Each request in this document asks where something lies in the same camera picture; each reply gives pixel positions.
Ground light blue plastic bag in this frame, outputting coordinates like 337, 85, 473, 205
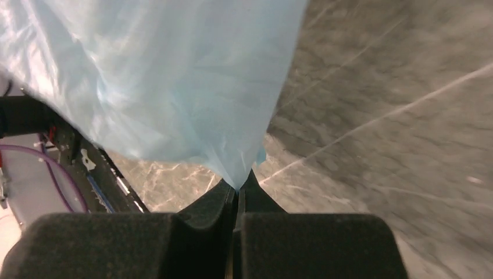
1, 1, 307, 189

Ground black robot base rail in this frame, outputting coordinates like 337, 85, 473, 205
1, 95, 149, 213

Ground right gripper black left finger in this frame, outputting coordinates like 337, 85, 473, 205
1, 182, 236, 278

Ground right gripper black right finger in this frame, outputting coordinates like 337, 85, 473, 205
233, 173, 409, 278

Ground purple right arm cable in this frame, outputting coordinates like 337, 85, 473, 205
0, 144, 90, 213

